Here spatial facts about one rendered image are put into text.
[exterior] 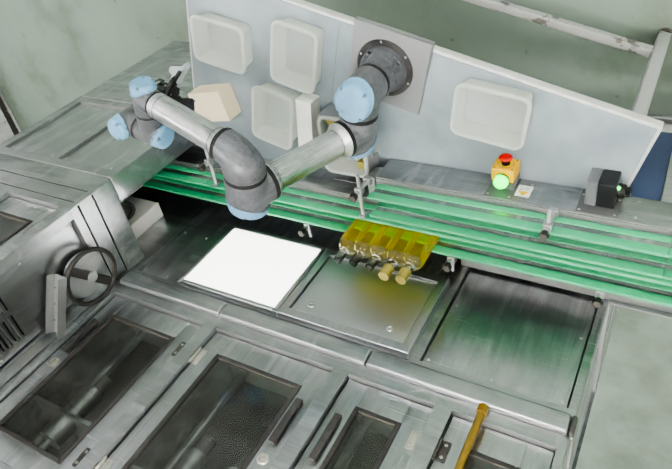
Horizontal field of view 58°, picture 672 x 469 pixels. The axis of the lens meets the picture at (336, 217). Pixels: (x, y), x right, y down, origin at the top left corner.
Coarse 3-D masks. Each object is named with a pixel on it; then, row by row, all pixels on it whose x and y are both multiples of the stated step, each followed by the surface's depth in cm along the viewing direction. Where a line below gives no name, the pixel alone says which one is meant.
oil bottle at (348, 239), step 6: (354, 222) 206; (360, 222) 205; (366, 222) 205; (348, 228) 204; (354, 228) 203; (360, 228) 203; (348, 234) 201; (354, 234) 201; (342, 240) 199; (348, 240) 199; (354, 240) 198; (342, 246) 199; (348, 246) 198; (348, 252) 199; (354, 252) 200
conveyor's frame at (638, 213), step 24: (216, 168) 242; (384, 168) 206; (408, 168) 204; (432, 168) 202; (336, 192) 217; (456, 192) 190; (480, 192) 188; (528, 192) 184; (552, 192) 182; (576, 192) 181; (576, 216) 174; (600, 216) 170; (624, 216) 169; (648, 216) 167
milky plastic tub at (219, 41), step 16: (192, 16) 208; (208, 16) 209; (192, 32) 212; (208, 32) 218; (224, 32) 215; (240, 32) 202; (208, 48) 222; (224, 48) 219; (240, 48) 215; (224, 64) 215; (240, 64) 215
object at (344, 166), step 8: (320, 120) 205; (336, 120) 201; (320, 128) 207; (336, 160) 219; (344, 160) 219; (352, 160) 218; (328, 168) 217; (336, 168) 216; (344, 168) 215; (352, 168) 215; (368, 168) 208; (360, 176) 211
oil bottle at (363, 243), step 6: (372, 222) 204; (366, 228) 202; (372, 228) 201; (378, 228) 201; (360, 234) 200; (366, 234) 199; (372, 234) 199; (378, 234) 200; (360, 240) 197; (366, 240) 197; (372, 240) 197; (354, 246) 197; (360, 246) 196; (366, 246) 195; (366, 252) 195; (366, 258) 197
